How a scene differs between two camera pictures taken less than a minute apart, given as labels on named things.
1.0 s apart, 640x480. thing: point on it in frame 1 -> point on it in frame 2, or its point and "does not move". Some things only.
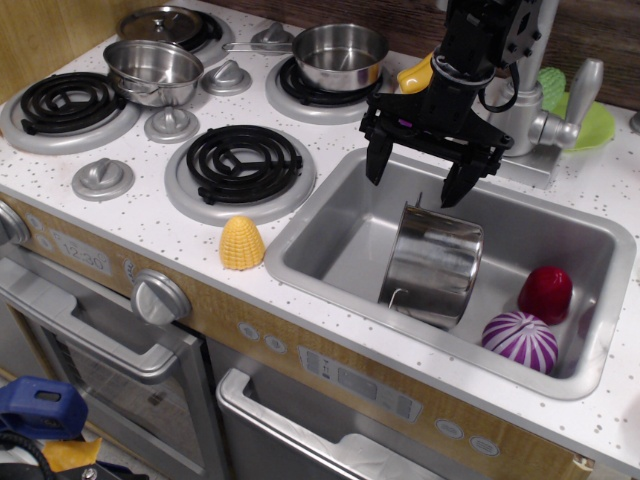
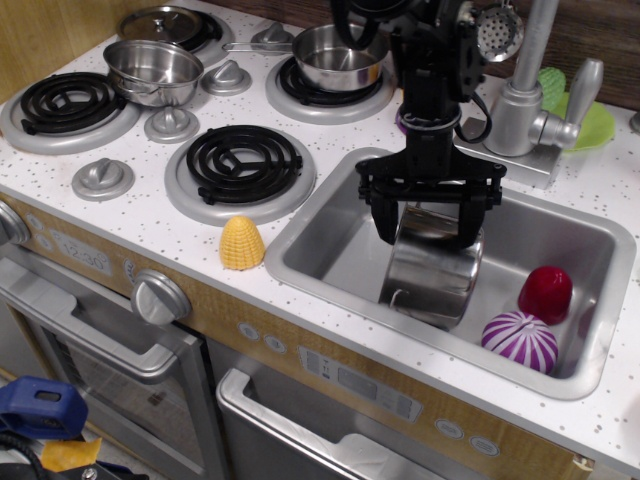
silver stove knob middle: x=171 y=126 does not move
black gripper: x=445 y=114 -> x=430 y=170
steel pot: x=432 y=267 does not move
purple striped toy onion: x=522 y=338 does not move
